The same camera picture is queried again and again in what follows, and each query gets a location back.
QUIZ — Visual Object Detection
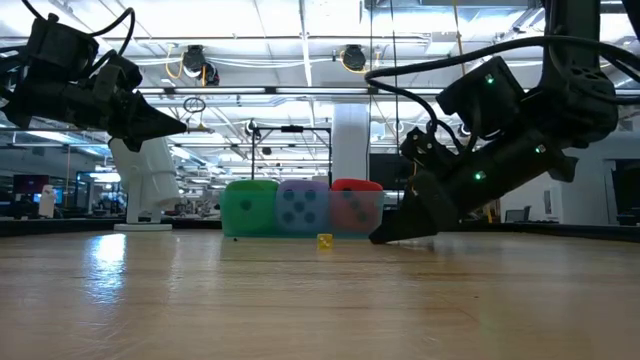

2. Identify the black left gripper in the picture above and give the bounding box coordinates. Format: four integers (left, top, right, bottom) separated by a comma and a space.
4, 54, 188, 153

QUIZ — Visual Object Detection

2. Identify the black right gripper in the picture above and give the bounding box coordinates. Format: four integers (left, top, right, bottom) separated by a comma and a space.
368, 127, 579, 245

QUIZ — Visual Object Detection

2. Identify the red foam die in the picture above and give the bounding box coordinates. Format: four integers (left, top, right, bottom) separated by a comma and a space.
327, 178, 385, 236

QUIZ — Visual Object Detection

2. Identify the purple foam die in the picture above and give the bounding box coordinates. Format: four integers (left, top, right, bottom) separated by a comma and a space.
275, 179, 332, 237

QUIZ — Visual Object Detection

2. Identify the teal translucent plastic bin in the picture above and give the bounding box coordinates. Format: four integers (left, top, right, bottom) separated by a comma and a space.
219, 191, 386, 239

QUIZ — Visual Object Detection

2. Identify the green foam die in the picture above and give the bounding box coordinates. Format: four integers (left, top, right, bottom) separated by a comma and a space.
219, 179, 280, 238

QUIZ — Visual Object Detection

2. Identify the black computer case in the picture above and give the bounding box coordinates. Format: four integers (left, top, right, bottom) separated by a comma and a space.
368, 153, 416, 192

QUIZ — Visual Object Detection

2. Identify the white bottle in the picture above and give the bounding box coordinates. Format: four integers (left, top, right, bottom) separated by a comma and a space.
38, 184, 57, 219

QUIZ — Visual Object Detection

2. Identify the dark computer monitor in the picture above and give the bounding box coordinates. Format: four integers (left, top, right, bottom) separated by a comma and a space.
12, 174, 51, 196

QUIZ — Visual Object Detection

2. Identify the black ceiling cable reel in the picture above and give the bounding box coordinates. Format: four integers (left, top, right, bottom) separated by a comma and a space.
181, 44, 208, 77
341, 44, 368, 72

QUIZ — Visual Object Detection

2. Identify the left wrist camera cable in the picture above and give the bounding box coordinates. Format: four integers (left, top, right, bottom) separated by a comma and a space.
22, 0, 136, 69

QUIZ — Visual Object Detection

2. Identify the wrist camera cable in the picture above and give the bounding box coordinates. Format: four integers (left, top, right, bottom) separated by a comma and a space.
363, 34, 640, 151
22, 0, 136, 69

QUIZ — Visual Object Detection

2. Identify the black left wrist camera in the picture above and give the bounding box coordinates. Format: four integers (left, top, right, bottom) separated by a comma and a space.
24, 14, 100, 84

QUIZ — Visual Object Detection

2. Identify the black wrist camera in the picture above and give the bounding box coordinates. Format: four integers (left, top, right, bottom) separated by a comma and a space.
24, 14, 100, 84
437, 55, 527, 139

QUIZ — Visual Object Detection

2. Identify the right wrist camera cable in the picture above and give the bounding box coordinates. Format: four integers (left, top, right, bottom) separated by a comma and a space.
363, 34, 640, 151

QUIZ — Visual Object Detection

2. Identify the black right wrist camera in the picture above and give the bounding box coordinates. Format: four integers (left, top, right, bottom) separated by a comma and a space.
437, 55, 527, 139

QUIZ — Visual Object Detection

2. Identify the black background rig frame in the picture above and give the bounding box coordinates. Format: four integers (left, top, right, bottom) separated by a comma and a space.
251, 125, 334, 187

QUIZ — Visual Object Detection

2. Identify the black aluminium table frame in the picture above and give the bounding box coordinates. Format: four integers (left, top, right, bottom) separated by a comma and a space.
0, 217, 640, 245

